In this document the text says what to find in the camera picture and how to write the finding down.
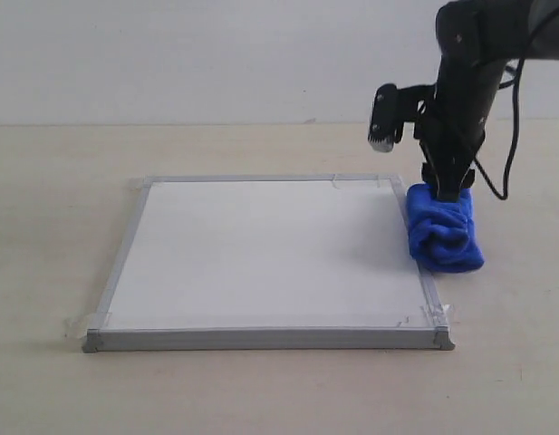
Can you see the clear tape corner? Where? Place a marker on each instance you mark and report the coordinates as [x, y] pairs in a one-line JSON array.
[[428, 317], [77, 327], [371, 180], [142, 183]]

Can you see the blue cloth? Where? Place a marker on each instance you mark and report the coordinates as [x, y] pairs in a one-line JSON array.
[[442, 235]]

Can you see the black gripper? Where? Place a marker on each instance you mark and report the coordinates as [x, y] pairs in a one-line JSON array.
[[450, 128]]

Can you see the white board with grey frame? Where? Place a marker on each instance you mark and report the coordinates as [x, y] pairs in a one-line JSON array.
[[214, 263]]

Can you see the clear tape far right corner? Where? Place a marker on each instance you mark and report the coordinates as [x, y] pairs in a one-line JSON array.
[[371, 180]]

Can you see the clear tape far left corner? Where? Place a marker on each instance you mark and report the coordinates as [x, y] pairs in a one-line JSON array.
[[142, 183]]

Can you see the clear tape near right corner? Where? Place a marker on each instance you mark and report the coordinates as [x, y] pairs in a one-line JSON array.
[[428, 317]]

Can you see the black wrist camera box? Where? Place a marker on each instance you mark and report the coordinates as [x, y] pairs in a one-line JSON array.
[[386, 125]]

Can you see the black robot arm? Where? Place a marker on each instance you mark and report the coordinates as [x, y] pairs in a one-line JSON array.
[[477, 39]]

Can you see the clear tape near left corner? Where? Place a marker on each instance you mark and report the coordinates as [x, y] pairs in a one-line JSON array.
[[77, 327]]

